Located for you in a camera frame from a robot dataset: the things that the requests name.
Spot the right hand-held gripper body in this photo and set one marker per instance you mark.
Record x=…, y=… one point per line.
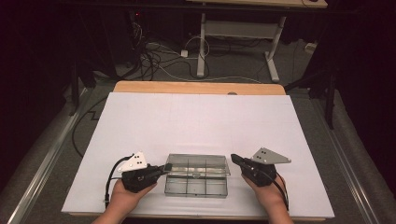
x=260, y=174

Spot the white-framed desk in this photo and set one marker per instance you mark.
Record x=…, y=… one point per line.
x=202, y=46

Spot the metal floor rail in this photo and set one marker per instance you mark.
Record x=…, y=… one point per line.
x=348, y=168
x=46, y=158

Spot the white power adapter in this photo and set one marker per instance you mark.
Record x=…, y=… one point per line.
x=184, y=53

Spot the transparent grey plastic compartment box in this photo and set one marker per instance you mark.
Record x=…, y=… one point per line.
x=196, y=183

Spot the grey round table grommet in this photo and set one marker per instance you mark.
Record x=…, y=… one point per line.
x=232, y=93

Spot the black metal stand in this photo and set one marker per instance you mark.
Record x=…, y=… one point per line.
x=74, y=90
x=330, y=102

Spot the person's right hand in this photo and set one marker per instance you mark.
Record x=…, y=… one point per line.
x=267, y=196

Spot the person's left hand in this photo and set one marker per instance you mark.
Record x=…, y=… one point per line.
x=127, y=199

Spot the white table sheet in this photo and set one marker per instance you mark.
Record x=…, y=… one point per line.
x=199, y=124

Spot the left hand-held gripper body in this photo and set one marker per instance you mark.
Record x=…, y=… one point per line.
x=140, y=179

